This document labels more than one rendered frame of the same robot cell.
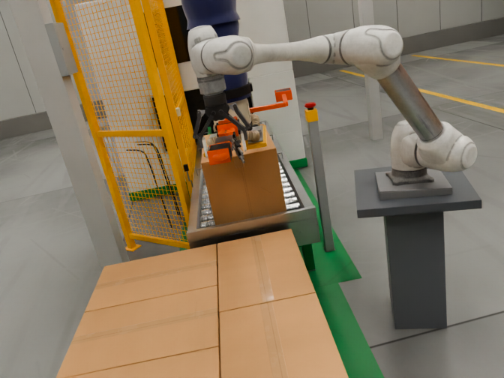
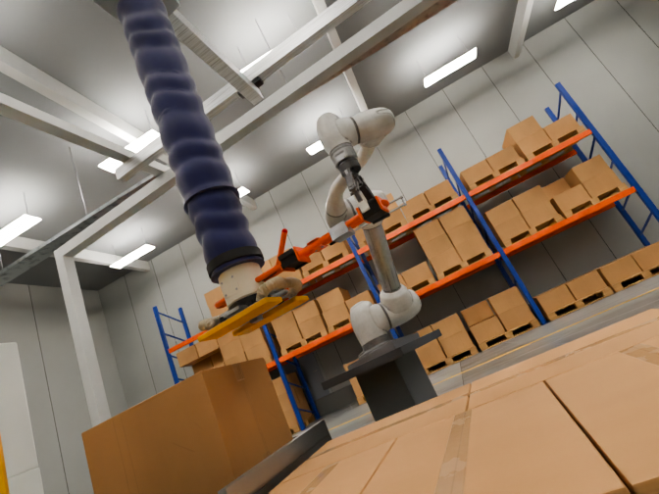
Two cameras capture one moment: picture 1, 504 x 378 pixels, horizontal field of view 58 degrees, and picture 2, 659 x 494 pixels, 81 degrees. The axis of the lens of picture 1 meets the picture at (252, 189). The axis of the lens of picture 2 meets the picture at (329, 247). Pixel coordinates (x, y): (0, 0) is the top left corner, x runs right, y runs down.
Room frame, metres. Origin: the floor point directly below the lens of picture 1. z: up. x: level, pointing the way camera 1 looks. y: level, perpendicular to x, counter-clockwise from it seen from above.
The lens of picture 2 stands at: (1.34, 1.32, 0.76)
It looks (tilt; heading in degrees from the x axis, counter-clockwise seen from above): 17 degrees up; 287
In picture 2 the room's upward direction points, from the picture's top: 25 degrees counter-clockwise
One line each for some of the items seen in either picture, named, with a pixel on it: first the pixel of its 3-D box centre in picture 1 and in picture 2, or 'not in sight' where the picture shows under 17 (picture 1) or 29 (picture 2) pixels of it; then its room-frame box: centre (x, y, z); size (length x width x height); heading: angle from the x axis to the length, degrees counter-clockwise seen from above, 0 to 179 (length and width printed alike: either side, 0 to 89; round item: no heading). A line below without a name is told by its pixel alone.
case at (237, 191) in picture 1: (241, 172); (192, 442); (2.56, 0.04, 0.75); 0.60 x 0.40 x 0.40; 1
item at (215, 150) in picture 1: (220, 153); (373, 210); (1.52, 0.09, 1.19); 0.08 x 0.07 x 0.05; 175
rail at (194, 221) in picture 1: (199, 178); not in sight; (3.36, 0.38, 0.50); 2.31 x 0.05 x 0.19; 1
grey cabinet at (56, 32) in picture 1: (62, 49); not in sight; (2.92, 0.96, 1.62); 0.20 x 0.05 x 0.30; 1
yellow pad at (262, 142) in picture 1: (255, 133); (269, 313); (2.11, -0.07, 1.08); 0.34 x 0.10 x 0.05; 175
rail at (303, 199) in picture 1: (281, 162); not in sight; (3.37, -0.27, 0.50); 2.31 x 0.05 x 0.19; 1
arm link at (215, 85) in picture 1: (211, 84); (344, 157); (1.53, 0.06, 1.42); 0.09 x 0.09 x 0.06
